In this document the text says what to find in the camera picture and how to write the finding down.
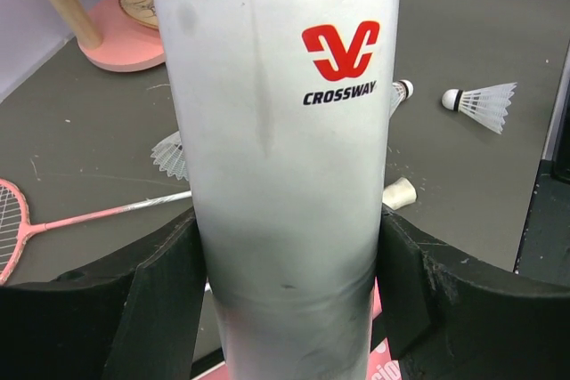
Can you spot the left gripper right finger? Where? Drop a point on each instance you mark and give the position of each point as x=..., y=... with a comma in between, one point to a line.
x=448, y=315

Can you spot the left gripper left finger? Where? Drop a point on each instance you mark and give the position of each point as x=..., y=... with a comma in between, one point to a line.
x=133, y=314

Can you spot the shuttlecock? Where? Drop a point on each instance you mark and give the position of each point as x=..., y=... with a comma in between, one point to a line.
x=402, y=90
x=168, y=155

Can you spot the white shuttlecock tube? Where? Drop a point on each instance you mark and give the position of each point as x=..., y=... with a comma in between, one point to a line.
x=283, y=109

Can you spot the upper pink badminton racket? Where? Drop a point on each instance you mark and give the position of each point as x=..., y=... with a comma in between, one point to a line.
x=399, y=194

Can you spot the pink badminton racket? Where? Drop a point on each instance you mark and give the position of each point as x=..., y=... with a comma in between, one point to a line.
x=399, y=194
x=17, y=230

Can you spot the lower pink badminton racket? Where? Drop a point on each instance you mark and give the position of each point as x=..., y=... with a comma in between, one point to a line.
x=17, y=230

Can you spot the pink racket bag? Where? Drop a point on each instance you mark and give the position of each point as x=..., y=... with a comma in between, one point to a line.
x=380, y=363

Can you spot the shuttlecock front alone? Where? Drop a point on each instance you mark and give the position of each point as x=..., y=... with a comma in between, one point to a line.
x=487, y=106

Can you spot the pink three-tier shelf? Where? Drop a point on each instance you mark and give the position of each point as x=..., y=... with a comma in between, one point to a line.
x=109, y=38

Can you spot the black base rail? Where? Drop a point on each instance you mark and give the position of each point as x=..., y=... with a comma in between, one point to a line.
x=543, y=252

